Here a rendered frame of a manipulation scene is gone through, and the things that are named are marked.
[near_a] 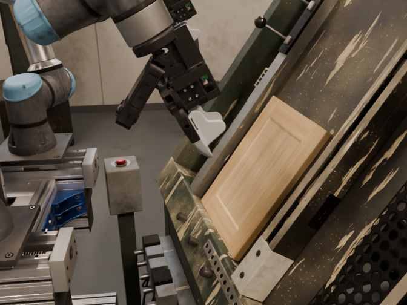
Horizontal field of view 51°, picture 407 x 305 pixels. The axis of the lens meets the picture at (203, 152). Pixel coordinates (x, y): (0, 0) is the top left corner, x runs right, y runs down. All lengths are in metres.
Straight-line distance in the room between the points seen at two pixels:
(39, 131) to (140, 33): 0.90
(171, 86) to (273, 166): 0.60
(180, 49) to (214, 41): 4.28
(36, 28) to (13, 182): 0.92
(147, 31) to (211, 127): 0.18
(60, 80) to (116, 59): 3.40
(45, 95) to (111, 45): 3.46
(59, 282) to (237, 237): 0.46
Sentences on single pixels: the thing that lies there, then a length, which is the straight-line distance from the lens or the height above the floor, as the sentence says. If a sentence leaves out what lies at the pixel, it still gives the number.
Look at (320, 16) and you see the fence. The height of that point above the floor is 1.45.
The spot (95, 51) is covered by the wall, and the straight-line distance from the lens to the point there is 4.92.
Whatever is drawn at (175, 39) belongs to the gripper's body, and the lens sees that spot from 0.63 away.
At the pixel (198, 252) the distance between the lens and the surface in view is 1.24.
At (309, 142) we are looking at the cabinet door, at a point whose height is 1.19.
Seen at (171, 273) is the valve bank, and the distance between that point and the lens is 1.34.
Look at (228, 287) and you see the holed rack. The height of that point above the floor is 0.89.
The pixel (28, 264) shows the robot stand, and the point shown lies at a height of 0.98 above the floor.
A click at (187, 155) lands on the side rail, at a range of 1.62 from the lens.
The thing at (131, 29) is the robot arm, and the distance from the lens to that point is 0.61.
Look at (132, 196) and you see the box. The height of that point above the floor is 0.82.
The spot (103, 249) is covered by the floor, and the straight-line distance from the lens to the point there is 2.72.
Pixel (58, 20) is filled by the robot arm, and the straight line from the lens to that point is 0.64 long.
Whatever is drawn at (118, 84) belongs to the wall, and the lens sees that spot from 4.98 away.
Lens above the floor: 1.61
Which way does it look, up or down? 24 degrees down
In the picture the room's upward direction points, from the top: straight up
